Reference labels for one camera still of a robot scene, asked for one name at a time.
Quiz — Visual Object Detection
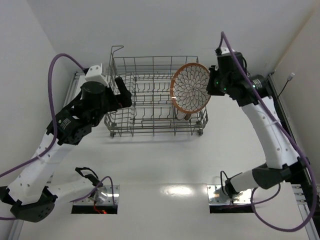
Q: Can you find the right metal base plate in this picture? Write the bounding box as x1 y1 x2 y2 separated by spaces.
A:
207 184 252 206

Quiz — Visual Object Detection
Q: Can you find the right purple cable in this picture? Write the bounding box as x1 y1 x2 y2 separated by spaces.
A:
219 31 318 231

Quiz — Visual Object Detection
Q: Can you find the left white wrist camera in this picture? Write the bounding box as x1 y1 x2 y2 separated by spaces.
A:
84 63 109 87

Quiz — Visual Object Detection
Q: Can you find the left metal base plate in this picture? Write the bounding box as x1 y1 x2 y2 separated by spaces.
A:
93 185 120 205

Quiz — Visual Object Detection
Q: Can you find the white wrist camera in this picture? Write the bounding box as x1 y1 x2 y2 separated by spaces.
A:
215 47 235 56
84 63 109 87

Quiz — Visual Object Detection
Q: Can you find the left aluminium frame rail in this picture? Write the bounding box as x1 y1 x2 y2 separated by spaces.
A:
63 71 85 107

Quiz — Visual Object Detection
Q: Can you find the flower pattern plate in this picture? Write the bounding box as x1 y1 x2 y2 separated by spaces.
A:
184 113 196 121
169 62 211 114

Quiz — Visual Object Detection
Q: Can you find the black wall cable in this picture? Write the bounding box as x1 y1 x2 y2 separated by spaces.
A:
274 72 296 101

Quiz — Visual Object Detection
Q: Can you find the metal base plate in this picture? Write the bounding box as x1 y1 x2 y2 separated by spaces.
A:
93 185 120 205
207 184 252 206

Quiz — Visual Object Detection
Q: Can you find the right aluminium frame rail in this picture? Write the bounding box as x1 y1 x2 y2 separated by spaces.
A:
267 71 317 186

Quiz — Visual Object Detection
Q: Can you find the aluminium frame rail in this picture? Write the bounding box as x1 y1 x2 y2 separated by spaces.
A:
267 71 317 186
63 71 85 107

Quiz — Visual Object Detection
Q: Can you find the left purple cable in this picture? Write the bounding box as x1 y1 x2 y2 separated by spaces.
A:
0 52 118 221

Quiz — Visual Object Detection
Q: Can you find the orange sunburst plate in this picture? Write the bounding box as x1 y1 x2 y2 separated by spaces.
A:
174 109 190 121

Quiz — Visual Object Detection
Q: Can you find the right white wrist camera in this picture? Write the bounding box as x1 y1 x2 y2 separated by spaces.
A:
215 47 235 56

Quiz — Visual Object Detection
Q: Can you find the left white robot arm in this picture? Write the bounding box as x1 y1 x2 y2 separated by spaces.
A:
0 76 132 223

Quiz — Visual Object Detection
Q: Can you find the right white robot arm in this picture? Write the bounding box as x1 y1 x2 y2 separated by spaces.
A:
206 47 306 198

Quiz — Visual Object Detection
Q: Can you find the purple cable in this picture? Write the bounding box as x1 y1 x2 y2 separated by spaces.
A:
0 52 118 221
219 31 318 231

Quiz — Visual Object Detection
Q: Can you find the grey wire dish rack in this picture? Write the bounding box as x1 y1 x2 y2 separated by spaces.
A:
104 45 209 137

